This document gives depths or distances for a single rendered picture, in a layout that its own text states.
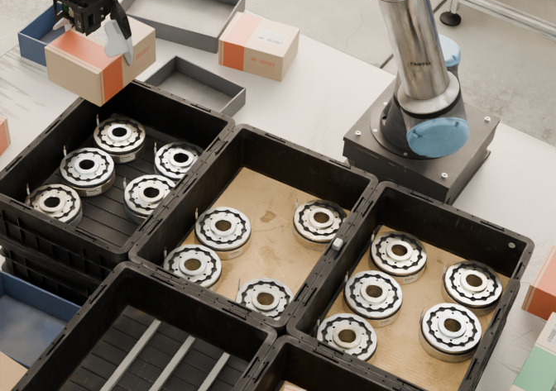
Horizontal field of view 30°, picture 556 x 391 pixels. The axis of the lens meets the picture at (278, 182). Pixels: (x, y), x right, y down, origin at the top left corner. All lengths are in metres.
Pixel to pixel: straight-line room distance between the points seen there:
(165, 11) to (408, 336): 1.18
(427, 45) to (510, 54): 2.01
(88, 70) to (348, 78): 0.84
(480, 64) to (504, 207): 1.56
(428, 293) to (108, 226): 0.60
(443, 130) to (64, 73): 0.69
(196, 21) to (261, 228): 0.82
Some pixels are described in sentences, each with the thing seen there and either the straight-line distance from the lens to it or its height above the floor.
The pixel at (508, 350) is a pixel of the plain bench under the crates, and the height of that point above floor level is 0.70.
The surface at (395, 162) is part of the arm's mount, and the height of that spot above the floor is 0.80.
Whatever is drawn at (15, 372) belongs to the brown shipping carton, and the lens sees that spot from 1.72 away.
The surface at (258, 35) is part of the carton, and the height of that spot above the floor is 0.77.
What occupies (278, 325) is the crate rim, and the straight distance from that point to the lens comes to 1.66.
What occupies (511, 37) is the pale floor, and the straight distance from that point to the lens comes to 3.90.
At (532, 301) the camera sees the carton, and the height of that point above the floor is 0.73.
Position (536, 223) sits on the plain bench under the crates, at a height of 0.70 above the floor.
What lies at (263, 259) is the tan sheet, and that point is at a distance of 1.88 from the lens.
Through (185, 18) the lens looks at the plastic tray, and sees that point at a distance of 2.61.
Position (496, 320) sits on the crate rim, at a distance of 1.73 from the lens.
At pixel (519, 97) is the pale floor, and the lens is 3.64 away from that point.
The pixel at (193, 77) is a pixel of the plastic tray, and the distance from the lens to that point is 2.42.
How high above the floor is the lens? 2.26
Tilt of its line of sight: 45 degrees down
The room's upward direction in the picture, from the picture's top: 5 degrees clockwise
